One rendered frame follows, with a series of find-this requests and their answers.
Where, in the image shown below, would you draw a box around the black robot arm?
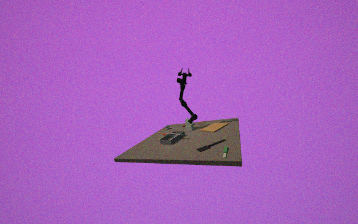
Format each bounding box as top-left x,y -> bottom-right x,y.
177,78 -> 197,124

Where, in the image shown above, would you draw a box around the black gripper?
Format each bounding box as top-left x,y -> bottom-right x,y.
178,68 -> 192,80

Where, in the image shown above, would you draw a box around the light brown wooden board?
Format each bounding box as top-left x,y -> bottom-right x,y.
200,122 -> 229,132

